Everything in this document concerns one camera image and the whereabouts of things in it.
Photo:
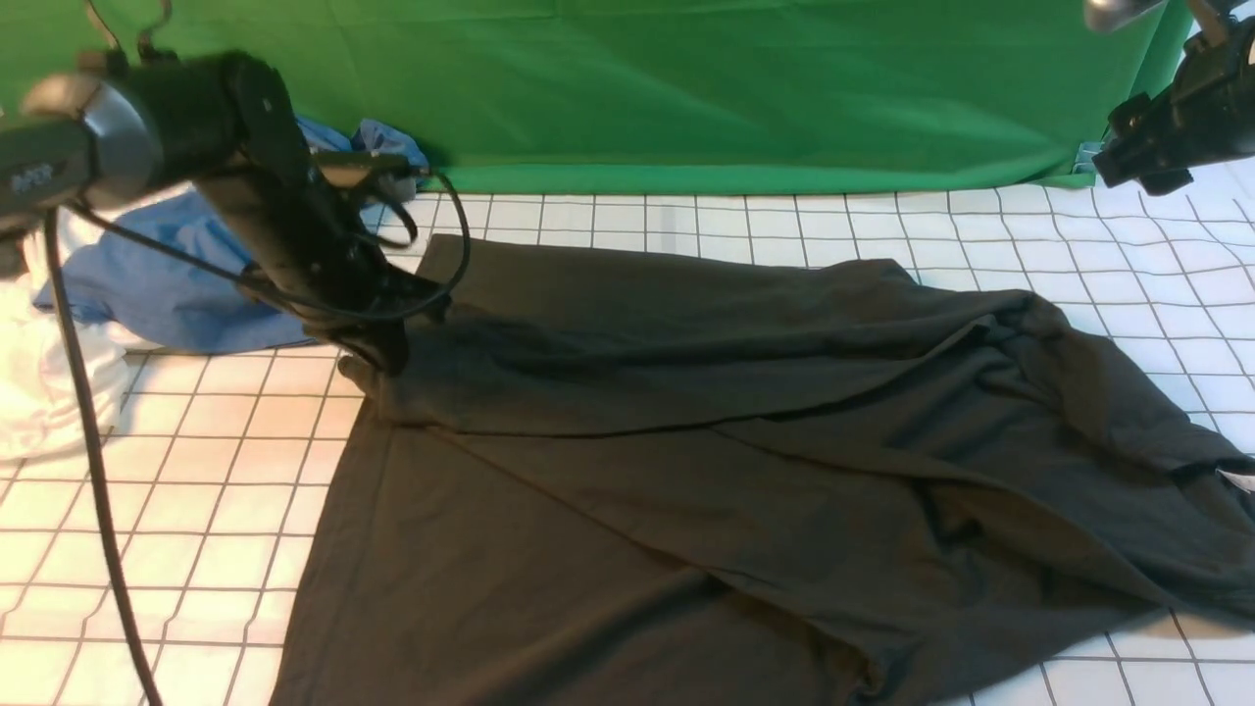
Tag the dark gray long-sleeved shirt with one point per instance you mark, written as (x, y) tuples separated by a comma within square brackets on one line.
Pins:
[(607, 478)]

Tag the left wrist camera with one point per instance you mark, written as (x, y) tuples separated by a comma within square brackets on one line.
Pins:
[(367, 170)]

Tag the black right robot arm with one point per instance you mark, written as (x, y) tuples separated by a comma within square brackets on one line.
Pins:
[(1203, 118)]

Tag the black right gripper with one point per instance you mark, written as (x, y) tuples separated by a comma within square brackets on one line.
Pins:
[(1147, 143)]

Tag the metal binder clip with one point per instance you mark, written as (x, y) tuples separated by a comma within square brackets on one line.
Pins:
[(1089, 158)]

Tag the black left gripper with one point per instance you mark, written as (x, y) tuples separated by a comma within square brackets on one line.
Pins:
[(313, 256)]

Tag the blue shirt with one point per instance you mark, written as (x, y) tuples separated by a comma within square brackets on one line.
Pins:
[(141, 298)]

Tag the white grid tablecloth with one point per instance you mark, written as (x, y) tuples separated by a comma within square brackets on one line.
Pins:
[(218, 467)]

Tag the green backdrop cloth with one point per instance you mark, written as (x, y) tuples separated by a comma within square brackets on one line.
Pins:
[(658, 97)]

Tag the white shirt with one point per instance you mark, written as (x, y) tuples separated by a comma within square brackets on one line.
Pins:
[(39, 412)]

